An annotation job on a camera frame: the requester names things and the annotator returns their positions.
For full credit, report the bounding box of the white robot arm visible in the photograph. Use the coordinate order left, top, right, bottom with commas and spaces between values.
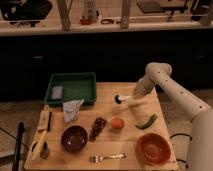
132, 62, 213, 171

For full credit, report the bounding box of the orange bowl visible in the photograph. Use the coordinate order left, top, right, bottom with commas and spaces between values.
135, 133, 171, 166

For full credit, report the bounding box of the dark purple bowl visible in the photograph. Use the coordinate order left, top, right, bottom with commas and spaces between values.
61, 125, 88, 153

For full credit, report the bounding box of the green chili pepper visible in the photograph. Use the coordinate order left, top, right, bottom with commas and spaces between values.
135, 114, 157, 130

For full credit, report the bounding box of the orange tomato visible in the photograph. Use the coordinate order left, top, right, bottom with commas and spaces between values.
110, 117, 125, 130

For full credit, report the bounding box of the bunch of dark grapes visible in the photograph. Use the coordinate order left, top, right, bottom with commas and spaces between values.
89, 117, 107, 141

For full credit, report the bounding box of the green plastic tray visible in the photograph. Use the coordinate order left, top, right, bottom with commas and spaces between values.
44, 72, 96, 107

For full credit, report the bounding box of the crumpled grey cloth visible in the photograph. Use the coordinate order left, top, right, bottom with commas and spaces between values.
63, 100, 84, 122

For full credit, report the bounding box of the silver fork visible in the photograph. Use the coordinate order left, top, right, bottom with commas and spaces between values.
88, 153, 127, 163

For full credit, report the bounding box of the grey sponge in tray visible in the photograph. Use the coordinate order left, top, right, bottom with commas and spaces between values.
51, 86, 63, 100

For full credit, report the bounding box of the wooden block with knife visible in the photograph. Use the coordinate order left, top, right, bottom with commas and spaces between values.
38, 110, 52, 132

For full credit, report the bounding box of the red object on shelf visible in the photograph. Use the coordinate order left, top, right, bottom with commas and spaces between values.
80, 18, 92, 25

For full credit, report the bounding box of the black pole at left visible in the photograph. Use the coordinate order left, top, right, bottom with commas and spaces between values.
12, 122, 24, 171

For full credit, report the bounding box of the black office chair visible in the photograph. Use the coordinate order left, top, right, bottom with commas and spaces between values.
0, 0, 52, 27

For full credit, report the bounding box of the black cable on floor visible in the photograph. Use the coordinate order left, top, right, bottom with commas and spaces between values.
169, 132, 192, 171

